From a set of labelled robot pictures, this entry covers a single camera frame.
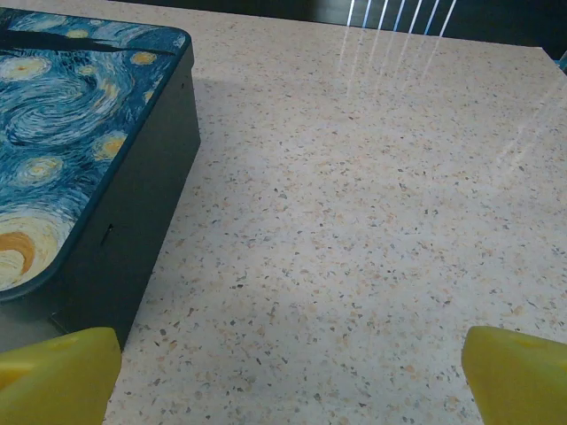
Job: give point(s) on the starry night tin box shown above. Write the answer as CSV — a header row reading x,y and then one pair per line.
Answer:
x,y
66,133

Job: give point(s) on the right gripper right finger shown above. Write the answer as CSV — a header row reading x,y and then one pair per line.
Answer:
x,y
522,385

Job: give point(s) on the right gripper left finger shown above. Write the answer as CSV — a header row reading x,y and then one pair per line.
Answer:
x,y
57,380

